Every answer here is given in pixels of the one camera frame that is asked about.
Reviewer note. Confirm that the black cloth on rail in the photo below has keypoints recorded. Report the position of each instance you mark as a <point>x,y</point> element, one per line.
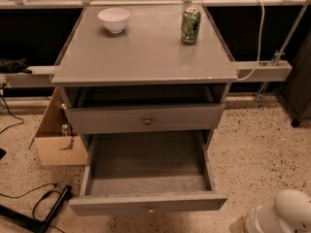
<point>13,66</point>

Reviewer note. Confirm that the metal diagonal pole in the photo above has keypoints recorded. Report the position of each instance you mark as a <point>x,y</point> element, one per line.
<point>279,53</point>

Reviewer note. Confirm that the green soda can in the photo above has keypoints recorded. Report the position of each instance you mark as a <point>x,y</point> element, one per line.
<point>190,25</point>

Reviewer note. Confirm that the cardboard box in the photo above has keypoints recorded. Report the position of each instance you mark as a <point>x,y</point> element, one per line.
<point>54,148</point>

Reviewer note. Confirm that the grey top drawer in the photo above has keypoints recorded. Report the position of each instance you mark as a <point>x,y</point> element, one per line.
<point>145,118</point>

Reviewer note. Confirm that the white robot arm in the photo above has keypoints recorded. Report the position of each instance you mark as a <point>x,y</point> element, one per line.
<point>290,212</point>

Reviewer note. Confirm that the grey drawer cabinet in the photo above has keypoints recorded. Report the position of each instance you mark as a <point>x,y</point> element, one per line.
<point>144,95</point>

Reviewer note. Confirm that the grey drawer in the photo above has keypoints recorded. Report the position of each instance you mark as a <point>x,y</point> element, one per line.
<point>145,118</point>
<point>153,172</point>

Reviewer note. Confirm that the metal rail frame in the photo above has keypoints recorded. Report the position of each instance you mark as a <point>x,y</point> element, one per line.
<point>265,72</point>

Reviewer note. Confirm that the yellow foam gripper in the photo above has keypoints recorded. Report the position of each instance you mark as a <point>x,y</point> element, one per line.
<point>252,221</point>

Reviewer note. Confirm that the white ceramic bowl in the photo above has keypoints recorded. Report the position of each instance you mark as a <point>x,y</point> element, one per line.
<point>114,19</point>

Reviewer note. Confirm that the grey rolling cabinet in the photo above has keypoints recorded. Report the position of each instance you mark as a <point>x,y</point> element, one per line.
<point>297,88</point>

